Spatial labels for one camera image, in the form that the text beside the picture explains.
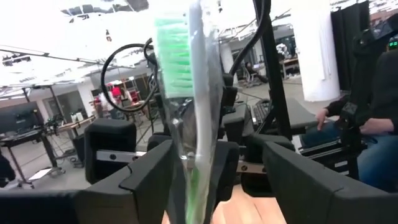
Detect black operator desk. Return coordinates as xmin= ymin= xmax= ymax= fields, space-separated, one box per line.
xmin=223 ymin=96 xmax=318 ymax=133

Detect person's hand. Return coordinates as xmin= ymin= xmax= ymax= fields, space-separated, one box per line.
xmin=359 ymin=117 xmax=396 ymax=137
xmin=315 ymin=107 xmax=331 ymax=131

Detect thick black cable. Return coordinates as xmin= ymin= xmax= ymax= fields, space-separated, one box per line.
xmin=229 ymin=0 xmax=272 ymax=77

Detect black computer monitor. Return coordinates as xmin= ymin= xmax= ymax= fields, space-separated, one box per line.
xmin=0 ymin=101 xmax=42 ymax=135

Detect black aluminium rig frame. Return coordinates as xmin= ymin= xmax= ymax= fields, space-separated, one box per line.
xmin=252 ymin=0 xmax=294 ymax=142

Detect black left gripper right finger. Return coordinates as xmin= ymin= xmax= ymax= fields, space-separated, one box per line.
xmin=262 ymin=141 xmax=398 ymax=224

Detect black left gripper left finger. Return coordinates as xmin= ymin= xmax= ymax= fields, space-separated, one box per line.
xmin=0 ymin=139 xmax=175 ymax=224

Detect green toothbrush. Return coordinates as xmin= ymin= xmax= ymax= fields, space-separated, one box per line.
xmin=153 ymin=0 xmax=225 ymax=224

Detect person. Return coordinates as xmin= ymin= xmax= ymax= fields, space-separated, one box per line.
xmin=244 ymin=61 xmax=269 ymax=84
xmin=300 ymin=49 xmax=398 ymax=191

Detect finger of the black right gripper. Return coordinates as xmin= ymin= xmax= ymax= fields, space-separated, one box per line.
xmin=84 ymin=118 xmax=174 ymax=185
xmin=214 ymin=133 xmax=280 ymax=203

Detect black curtain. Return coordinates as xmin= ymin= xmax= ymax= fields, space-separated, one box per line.
xmin=330 ymin=2 xmax=371 ymax=91

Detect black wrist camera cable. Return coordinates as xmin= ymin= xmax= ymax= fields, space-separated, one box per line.
xmin=99 ymin=37 xmax=161 ymax=113

